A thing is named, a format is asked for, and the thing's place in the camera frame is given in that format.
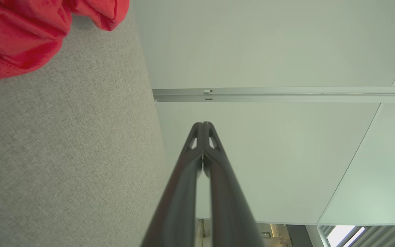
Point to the red and white t-shirt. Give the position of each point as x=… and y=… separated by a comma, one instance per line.
x=19, y=34

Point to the window with slatted blinds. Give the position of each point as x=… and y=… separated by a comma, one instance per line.
x=382, y=236

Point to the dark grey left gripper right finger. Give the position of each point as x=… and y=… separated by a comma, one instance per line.
x=228, y=216

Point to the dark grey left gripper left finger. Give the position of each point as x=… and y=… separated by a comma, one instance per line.
x=180, y=212

